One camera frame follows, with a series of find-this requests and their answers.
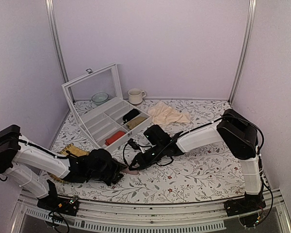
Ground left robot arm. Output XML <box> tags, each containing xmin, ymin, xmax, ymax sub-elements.
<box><xmin>0</xmin><ymin>125</ymin><xmax>126</xmax><ymax>211</ymax></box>

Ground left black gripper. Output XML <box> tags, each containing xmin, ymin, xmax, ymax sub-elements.
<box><xmin>87</xmin><ymin>159</ymin><xmax>128</xmax><ymax>186</ymax></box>

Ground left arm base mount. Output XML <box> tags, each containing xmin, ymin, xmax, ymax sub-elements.
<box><xmin>37</xmin><ymin>190</ymin><xmax>80</xmax><ymax>216</ymax></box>

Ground cream beige underwear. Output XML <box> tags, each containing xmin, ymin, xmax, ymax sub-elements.
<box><xmin>147</xmin><ymin>101</ymin><xmax>191</xmax><ymax>127</ymax></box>

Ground aluminium front rail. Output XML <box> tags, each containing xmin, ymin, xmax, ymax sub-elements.
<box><xmin>10</xmin><ymin>189</ymin><xmax>291</xmax><ymax>233</ymax></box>

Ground aluminium corner post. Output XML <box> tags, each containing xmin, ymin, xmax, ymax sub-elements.
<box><xmin>45</xmin><ymin>0</ymin><xmax>68</xmax><ymax>83</ymax></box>
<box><xmin>228</xmin><ymin>0</ymin><xmax>257</xmax><ymax>106</ymax></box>

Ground right aluminium corner post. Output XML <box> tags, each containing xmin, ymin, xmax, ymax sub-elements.
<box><xmin>228</xmin><ymin>0</ymin><xmax>257</xmax><ymax>106</ymax></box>

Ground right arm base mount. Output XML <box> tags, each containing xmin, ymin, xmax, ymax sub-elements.
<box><xmin>224</xmin><ymin>190</ymin><xmax>266</xmax><ymax>216</ymax></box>

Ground woven bamboo tray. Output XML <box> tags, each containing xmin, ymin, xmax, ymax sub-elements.
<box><xmin>48</xmin><ymin>143</ymin><xmax>89</xmax><ymax>184</ymax></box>

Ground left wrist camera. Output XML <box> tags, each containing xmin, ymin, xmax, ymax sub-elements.
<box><xmin>86</xmin><ymin>149</ymin><xmax>112</xmax><ymax>173</ymax></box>

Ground olive rolled garment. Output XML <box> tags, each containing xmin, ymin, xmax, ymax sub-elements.
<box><xmin>127</xmin><ymin>116</ymin><xmax>146</xmax><ymax>130</ymax></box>

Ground black rolled garment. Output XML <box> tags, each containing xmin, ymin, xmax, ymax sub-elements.
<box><xmin>122</xmin><ymin>108</ymin><xmax>140</xmax><ymax>123</ymax></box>

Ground red rolled garment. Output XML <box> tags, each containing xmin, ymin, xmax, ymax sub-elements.
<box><xmin>105</xmin><ymin>131</ymin><xmax>126</xmax><ymax>146</ymax></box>

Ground white ceramic mug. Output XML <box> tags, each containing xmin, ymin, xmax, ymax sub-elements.
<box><xmin>128</xmin><ymin>88</ymin><xmax>146</xmax><ymax>105</ymax></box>

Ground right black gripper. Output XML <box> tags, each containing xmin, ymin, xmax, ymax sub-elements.
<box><xmin>131</xmin><ymin>145</ymin><xmax>165</xmax><ymax>173</ymax></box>

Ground floral patterned table mat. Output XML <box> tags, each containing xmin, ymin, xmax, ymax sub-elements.
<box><xmin>40</xmin><ymin>100</ymin><xmax>245</xmax><ymax>204</ymax></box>

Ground white framed glass lid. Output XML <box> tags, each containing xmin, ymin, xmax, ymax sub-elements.
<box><xmin>62</xmin><ymin>64</ymin><xmax>123</xmax><ymax>115</ymax></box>

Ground pink and white underwear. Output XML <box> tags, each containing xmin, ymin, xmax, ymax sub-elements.
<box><xmin>123</xmin><ymin>170</ymin><xmax>139</xmax><ymax>175</ymax></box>

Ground left aluminium corner post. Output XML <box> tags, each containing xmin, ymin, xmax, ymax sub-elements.
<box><xmin>45</xmin><ymin>0</ymin><xmax>68</xmax><ymax>83</ymax></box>

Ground clear glass bowl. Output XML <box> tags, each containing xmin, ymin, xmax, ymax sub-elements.
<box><xmin>91</xmin><ymin>92</ymin><xmax>109</xmax><ymax>105</ymax></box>

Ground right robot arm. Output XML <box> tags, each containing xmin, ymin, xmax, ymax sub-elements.
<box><xmin>129</xmin><ymin>109</ymin><xmax>264</xmax><ymax>212</ymax></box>

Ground white divided organizer box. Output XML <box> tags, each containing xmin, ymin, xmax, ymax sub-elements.
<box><xmin>73</xmin><ymin>100</ymin><xmax>151</xmax><ymax>152</ymax></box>

